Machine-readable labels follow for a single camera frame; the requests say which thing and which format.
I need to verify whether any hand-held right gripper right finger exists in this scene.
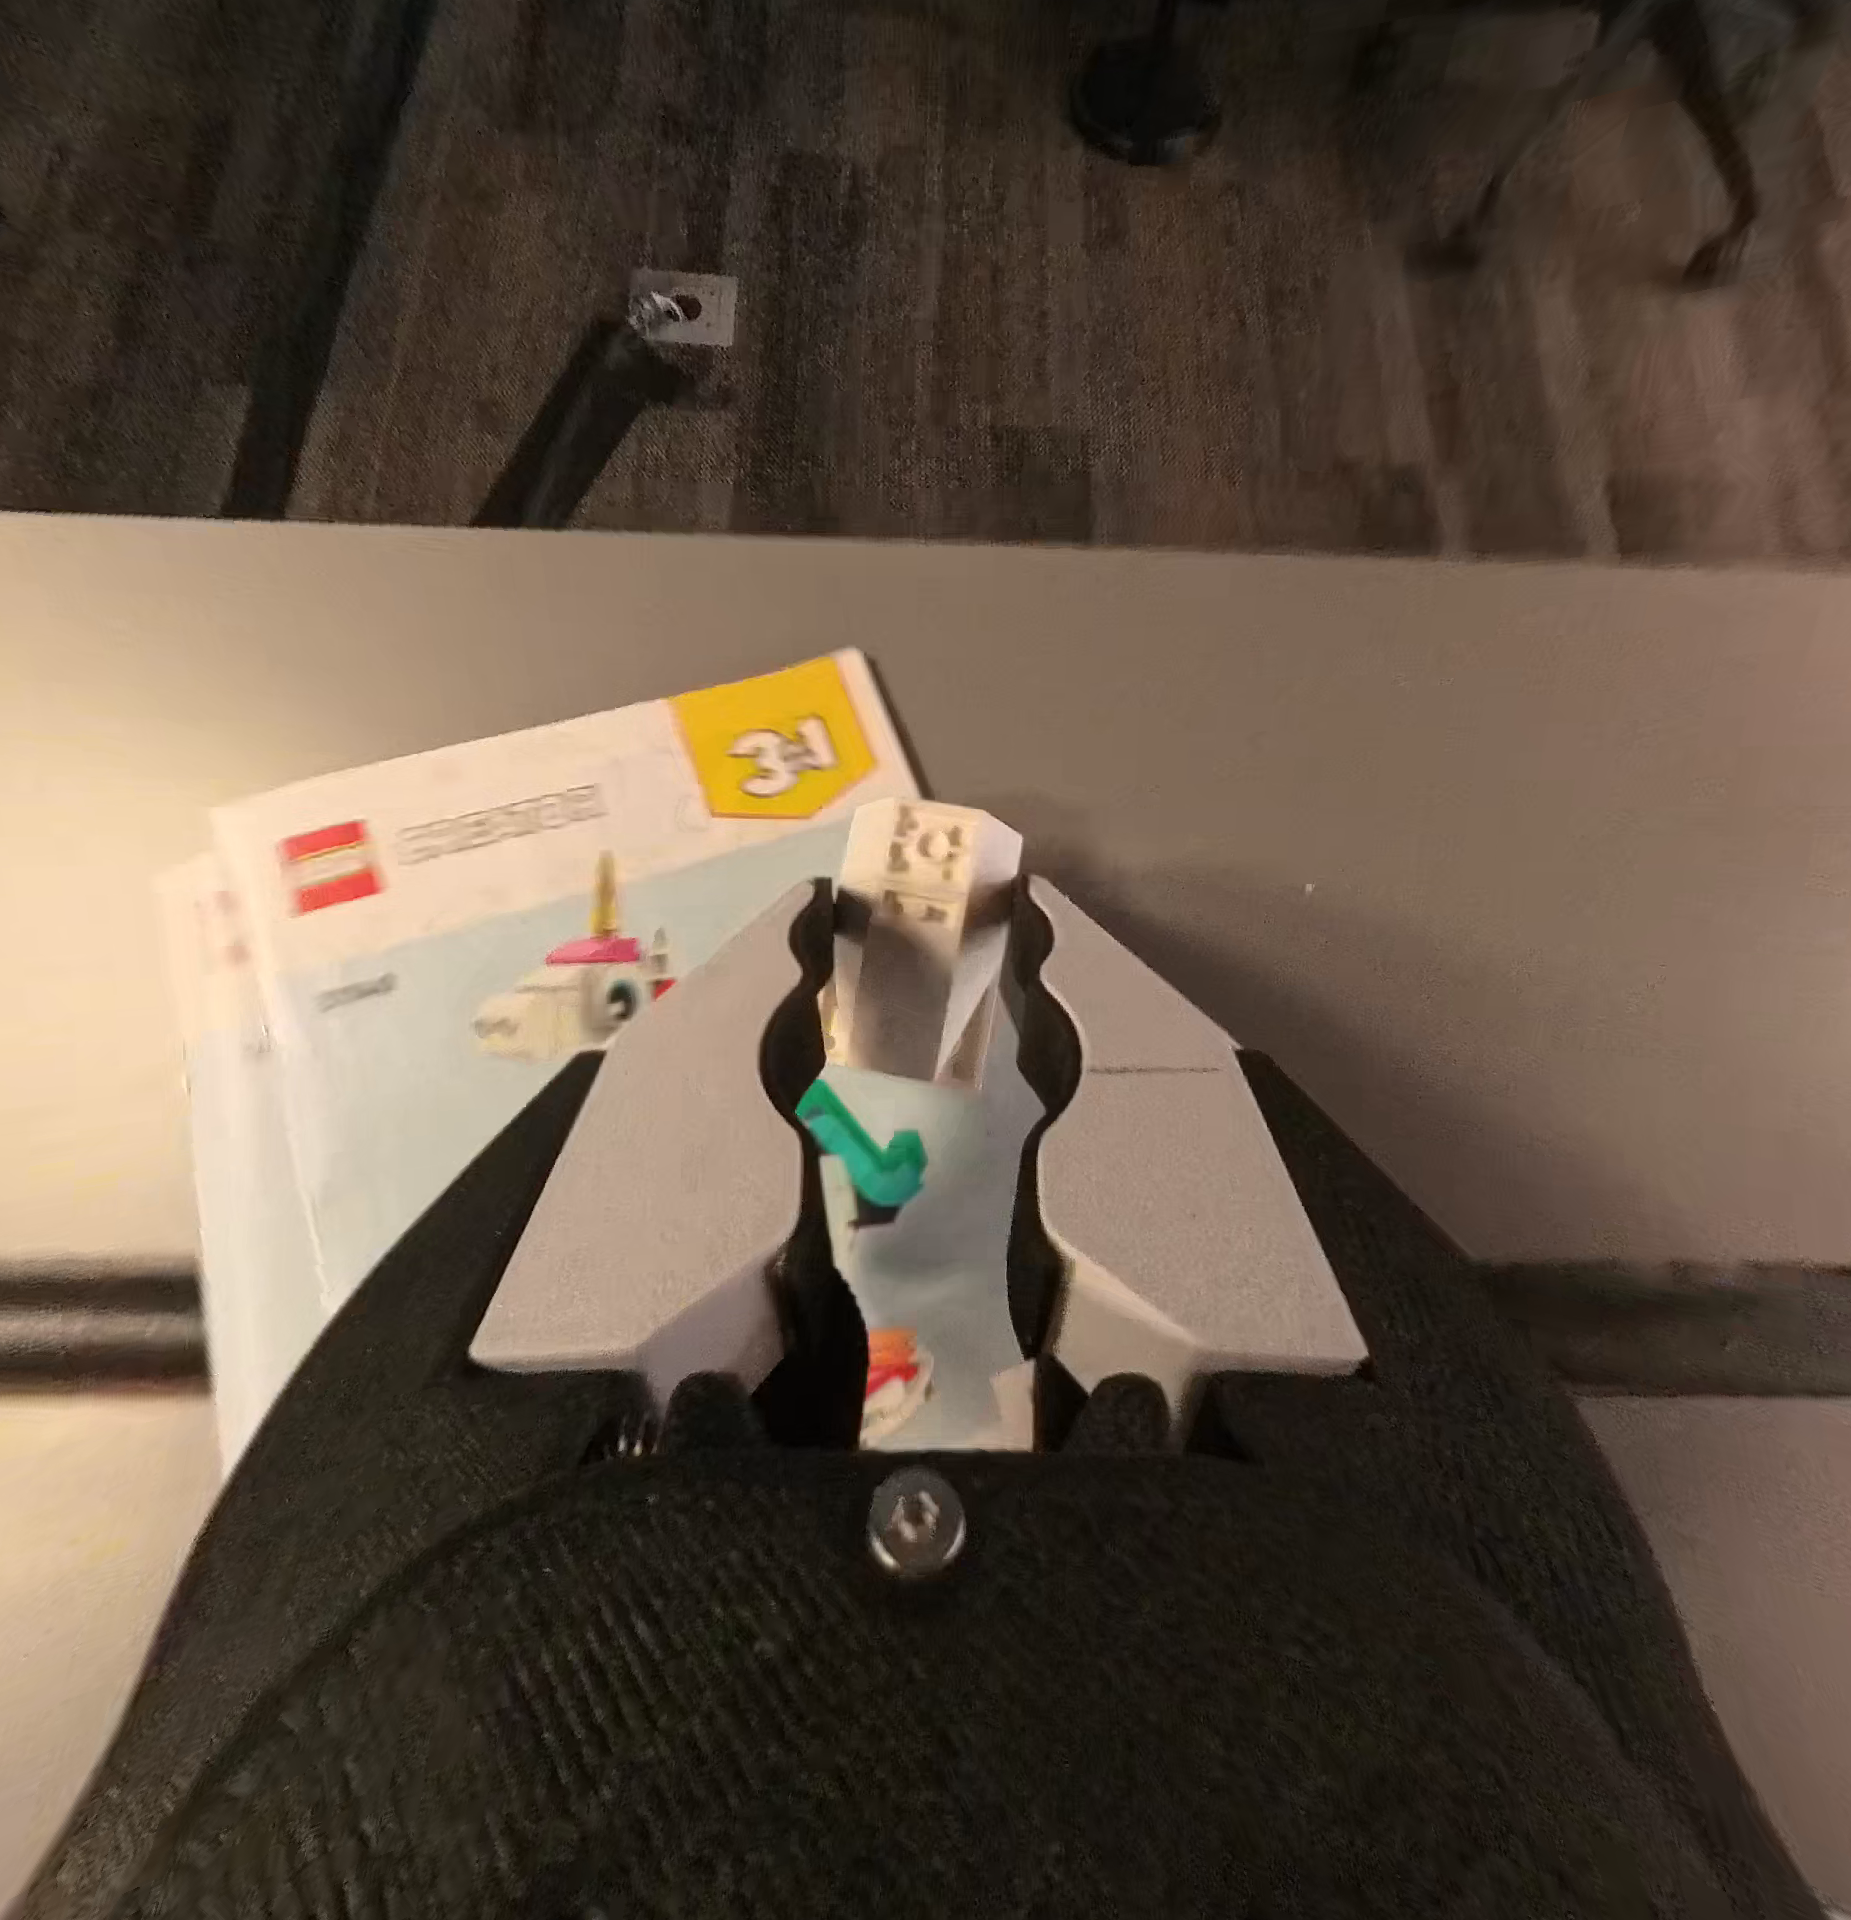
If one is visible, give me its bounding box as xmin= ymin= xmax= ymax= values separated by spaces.
xmin=1005 ymin=876 xmax=1372 ymax=1452

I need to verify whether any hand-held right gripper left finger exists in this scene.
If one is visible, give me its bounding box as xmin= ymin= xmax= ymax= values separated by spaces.
xmin=468 ymin=876 xmax=871 ymax=1452

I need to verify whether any instruction booklet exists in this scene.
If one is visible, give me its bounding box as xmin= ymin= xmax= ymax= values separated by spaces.
xmin=152 ymin=852 xmax=334 ymax=1478
xmin=209 ymin=645 xmax=1047 ymax=1454

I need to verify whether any black table leg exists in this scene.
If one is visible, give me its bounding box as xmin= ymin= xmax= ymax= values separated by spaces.
xmin=472 ymin=316 xmax=690 ymax=528

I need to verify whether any grey metal floor plate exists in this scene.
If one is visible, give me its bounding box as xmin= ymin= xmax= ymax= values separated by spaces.
xmin=625 ymin=267 xmax=741 ymax=349

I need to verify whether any black chair caster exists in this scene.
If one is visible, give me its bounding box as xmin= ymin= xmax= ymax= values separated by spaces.
xmin=1071 ymin=21 xmax=1223 ymax=162

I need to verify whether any office chair base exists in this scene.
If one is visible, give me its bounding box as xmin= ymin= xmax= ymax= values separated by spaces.
xmin=1396 ymin=0 xmax=1774 ymax=290

